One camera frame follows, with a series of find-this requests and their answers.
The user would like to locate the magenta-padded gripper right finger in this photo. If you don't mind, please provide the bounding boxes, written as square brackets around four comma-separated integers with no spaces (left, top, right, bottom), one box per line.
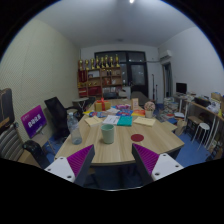
[131,143,184,186]

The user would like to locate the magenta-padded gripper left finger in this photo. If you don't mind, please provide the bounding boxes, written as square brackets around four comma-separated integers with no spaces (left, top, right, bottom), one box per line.
[44,143,96,188]

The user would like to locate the clear plastic water bottle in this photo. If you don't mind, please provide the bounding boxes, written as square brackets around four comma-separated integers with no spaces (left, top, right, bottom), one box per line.
[66,111,83,146]

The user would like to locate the flat round red coaster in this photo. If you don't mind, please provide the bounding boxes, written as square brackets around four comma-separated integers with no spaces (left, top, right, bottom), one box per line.
[130,133,145,143]

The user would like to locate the pale green cup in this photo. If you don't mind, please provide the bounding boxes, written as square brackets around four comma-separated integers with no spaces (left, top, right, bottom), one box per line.
[100,123,116,145]

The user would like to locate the beige notebook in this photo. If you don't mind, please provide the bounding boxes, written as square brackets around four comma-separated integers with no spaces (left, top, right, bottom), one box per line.
[83,115,104,127]

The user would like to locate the teal book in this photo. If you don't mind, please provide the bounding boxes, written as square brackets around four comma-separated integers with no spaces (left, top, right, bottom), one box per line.
[116,115,134,127]

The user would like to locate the black bag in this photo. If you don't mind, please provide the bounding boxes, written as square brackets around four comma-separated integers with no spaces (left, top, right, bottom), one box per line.
[21,139,51,169]

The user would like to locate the pink flowers in pot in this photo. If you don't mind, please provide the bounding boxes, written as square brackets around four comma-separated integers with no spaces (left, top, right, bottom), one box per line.
[143,101,157,119]

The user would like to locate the white book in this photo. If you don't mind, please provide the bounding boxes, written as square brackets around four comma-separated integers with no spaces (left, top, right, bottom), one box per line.
[101,114,121,126]

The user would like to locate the blue colourful book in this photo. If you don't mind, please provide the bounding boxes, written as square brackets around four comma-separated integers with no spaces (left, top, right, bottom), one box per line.
[114,109,133,117]

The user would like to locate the black office chair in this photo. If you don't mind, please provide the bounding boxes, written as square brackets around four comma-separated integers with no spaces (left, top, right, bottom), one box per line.
[44,96,83,141]

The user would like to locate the stack of books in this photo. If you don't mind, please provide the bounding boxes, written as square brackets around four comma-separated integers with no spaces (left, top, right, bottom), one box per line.
[159,98,181,121]

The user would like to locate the orange standing card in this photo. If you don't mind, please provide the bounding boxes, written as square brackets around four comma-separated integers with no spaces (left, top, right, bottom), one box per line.
[131,97,140,111]

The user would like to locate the pink box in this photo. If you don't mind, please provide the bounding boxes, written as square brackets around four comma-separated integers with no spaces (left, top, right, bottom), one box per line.
[114,103,132,111]

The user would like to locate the yellow gift box red ribbon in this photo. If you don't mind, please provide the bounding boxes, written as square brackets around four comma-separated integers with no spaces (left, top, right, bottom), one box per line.
[94,97,112,113]

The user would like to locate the small round side table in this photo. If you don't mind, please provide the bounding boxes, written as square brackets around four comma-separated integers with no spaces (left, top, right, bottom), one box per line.
[71,96,90,113]

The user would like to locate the purple sign board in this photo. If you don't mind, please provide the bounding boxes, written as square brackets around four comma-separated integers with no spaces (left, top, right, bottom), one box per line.
[20,105,48,139]

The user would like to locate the white round stool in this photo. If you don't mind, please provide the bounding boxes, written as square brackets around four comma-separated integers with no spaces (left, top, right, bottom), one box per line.
[194,122,211,151]

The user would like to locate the grey striped chair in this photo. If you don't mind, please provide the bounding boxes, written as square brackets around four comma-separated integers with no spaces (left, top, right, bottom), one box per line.
[0,124,26,163]

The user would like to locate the black tripod stand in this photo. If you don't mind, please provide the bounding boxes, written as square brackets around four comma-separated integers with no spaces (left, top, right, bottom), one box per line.
[151,73,158,101]

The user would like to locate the cluttered wooden side desk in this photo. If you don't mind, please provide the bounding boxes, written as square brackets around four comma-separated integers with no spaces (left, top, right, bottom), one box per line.
[186,93,224,158]

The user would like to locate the black computer monitor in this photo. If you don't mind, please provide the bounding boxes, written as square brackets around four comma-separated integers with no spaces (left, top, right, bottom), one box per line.
[175,82,188,95]

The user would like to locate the wooden shelf unit with trophies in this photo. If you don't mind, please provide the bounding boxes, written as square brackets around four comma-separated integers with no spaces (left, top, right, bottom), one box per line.
[77,54,124,98]

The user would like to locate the dark glass door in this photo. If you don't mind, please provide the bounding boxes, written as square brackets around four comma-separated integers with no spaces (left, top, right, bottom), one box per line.
[94,50,149,98]

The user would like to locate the white wall air conditioner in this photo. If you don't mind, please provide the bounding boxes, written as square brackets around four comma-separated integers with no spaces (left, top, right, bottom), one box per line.
[158,49,174,63]

